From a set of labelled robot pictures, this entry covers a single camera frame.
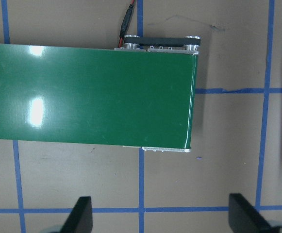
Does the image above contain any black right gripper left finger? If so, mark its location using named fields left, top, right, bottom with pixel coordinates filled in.
left=61, top=196, right=93, bottom=233

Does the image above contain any green conveyor belt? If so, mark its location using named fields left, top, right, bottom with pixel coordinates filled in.
left=0, top=35, right=201, bottom=152

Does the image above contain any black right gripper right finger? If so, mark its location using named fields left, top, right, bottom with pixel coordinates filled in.
left=228, top=193, right=272, bottom=233

